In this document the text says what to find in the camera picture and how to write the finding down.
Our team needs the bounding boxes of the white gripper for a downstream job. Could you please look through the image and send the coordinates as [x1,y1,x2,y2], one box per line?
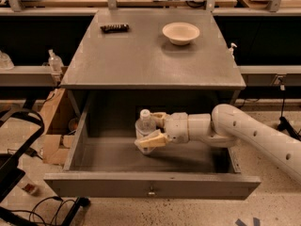
[135,112,189,148]

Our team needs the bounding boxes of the clear plastic water bottle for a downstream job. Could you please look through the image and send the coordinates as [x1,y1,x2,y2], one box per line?
[135,109,156,154]

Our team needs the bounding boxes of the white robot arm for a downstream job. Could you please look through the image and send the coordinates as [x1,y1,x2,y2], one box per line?
[135,104,301,183]

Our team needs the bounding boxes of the grey open top drawer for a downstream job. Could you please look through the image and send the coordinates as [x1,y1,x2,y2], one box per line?
[44,90,261,200]

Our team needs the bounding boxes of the metal drawer knob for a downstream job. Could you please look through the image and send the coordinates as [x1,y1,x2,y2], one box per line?
[147,186,156,197]

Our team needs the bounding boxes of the small white pump bottle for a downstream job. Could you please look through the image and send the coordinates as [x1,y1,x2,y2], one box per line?
[229,42,238,60]

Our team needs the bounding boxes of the clear sanitizer bottle left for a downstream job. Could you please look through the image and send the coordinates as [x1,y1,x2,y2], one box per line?
[48,50,63,73]

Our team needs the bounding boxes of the grey wooden cabinet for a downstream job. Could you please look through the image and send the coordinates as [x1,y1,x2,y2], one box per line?
[61,8,246,115]

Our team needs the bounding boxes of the white paper bowl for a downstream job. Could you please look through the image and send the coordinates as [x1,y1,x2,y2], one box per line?
[162,23,200,46]

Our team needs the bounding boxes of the brown cardboard box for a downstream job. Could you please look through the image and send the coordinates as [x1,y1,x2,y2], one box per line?
[40,89,75,165]

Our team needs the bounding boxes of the dark snack bar wrapper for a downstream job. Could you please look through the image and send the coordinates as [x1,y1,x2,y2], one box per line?
[101,24,129,33]

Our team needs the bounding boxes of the clear plastic dome lid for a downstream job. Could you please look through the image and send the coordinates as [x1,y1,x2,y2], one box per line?
[0,51,14,70]

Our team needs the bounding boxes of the black power cable right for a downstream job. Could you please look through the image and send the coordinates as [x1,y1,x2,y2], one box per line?
[277,75,301,143]

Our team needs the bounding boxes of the black floor cables left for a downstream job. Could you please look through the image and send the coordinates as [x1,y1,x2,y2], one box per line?
[0,195,92,226]

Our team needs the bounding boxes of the black chair frame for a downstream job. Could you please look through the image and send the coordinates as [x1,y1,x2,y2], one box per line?
[0,106,45,202]

